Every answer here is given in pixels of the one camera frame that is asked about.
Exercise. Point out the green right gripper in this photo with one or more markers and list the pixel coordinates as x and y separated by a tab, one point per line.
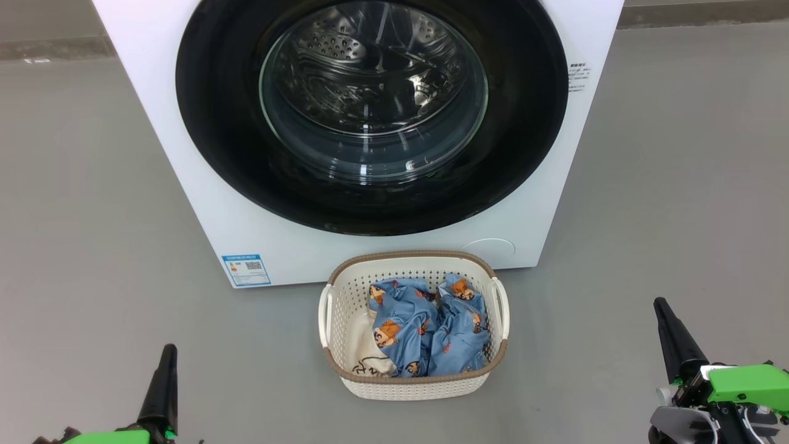
746	382

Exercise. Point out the cream perforated laundry basket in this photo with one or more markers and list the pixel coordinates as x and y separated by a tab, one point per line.
351	296

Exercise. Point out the blue energy label sticker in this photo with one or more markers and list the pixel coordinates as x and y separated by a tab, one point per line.
246	271

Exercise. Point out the white front-load washing machine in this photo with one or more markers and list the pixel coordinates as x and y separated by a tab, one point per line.
216	213

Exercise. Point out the blue cartoon print garment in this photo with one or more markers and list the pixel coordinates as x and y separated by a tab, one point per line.
462	333

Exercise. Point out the black round glass washer door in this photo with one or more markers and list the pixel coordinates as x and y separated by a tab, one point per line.
216	123

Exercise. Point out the blue cream cartoon shirt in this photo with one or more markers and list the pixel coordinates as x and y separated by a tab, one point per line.
400	320

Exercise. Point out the round white filter cover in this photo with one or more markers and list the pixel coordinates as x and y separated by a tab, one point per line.
493	250

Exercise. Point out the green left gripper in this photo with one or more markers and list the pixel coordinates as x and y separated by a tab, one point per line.
105	438

